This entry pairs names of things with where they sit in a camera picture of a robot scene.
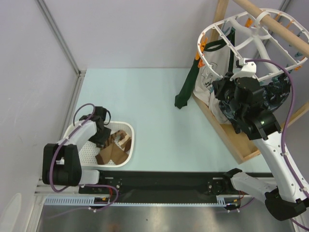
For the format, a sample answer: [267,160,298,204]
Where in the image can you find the dark patterned garment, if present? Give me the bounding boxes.
[219,73,291,134]

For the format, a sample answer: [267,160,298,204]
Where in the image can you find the wooden rod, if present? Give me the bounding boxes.
[234,0,309,58]

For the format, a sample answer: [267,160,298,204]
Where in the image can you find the dark green sleeve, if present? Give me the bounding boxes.
[174,58,200,109]

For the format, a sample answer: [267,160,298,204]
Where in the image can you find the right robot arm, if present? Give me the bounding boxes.
[212,77,309,221]

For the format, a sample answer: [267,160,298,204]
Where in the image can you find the orange clothespin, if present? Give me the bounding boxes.
[195,52,205,68]

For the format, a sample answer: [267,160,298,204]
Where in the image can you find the white round clip hanger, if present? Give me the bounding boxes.
[197,11,309,80]

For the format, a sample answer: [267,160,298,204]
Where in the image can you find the brown socks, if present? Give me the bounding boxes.
[95,130,132,165]

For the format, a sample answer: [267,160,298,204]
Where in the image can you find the aluminium corner profile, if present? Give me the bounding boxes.
[35,0,86,78]

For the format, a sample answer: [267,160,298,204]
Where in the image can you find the wooden rack frame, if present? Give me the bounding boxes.
[192,0,309,164]

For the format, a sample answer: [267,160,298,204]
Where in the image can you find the white printed t-shirt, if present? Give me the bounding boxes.
[193,40,234,124]

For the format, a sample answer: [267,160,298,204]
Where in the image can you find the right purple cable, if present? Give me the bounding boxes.
[245,58,309,229]

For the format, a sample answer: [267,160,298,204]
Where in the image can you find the white cable duct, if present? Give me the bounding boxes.
[44,195,242,207]

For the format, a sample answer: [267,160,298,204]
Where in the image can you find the white perforated laundry basket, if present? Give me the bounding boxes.
[79,121,135,168]

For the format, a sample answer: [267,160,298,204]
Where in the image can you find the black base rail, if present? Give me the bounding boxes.
[79,171,243,204]

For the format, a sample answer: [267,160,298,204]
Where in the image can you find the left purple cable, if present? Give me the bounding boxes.
[45,103,120,219]

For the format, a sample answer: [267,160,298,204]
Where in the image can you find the purple cable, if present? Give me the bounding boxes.
[45,103,120,219]
[245,58,309,229]

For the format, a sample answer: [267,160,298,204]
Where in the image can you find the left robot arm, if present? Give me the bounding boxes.
[42,103,111,193]

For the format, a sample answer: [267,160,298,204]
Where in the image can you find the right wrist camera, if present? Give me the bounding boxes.
[230,58,256,81]

